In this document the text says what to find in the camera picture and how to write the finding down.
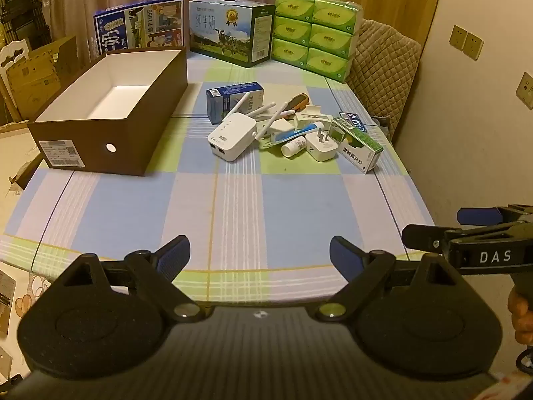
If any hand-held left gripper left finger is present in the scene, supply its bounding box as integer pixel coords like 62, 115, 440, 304
58, 234, 201, 322

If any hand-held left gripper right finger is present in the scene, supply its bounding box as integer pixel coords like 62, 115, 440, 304
317, 235, 459, 322

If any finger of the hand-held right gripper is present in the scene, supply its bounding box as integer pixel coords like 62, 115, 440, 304
402, 224, 454, 255
457, 204, 533, 228

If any green and white box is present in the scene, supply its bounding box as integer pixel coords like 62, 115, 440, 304
330, 117, 384, 174

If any white charger plug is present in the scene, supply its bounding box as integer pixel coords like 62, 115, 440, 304
306, 129, 337, 163

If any white pill bottle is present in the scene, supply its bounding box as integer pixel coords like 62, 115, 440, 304
281, 137, 307, 157

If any blue hand cream tube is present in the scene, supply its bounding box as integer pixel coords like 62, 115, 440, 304
270, 122, 324, 144

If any brown shoebox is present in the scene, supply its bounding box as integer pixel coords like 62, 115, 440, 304
27, 46, 189, 177

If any white power adapter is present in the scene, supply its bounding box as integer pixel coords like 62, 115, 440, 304
266, 119, 294, 135

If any orange handled tool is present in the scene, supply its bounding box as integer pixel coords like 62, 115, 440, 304
280, 94, 309, 117

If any small blue cardboard box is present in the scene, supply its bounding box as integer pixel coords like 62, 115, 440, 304
206, 82, 266, 125

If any person's right hand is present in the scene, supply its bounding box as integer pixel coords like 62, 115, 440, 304
507, 287, 533, 346

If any checked tablecloth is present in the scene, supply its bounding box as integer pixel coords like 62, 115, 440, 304
0, 56, 436, 306

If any white router with antennas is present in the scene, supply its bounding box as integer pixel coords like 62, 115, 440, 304
207, 92, 290, 162

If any chair with quilted cover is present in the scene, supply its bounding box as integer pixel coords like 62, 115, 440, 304
345, 19, 422, 142

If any pack of green tissue packets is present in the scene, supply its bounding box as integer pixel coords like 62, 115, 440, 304
270, 0, 363, 83

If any stack of cardboard boxes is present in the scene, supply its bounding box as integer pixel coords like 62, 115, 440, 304
6, 35, 78, 121

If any light blue milk carton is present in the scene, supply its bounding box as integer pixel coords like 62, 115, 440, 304
189, 0, 276, 68

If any dark blue milk carton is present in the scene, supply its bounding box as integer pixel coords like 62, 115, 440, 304
93, 0, 185, 57

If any white carved chair back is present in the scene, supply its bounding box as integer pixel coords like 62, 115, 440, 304
0, 39, 32, 73

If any black folding rack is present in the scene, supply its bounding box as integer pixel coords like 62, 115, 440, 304
0, 0, 51, 46

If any beige wall socket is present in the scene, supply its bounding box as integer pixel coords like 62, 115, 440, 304
515, 72, 533, 111
449, 25, 468, 51
463, 32, 484, 61

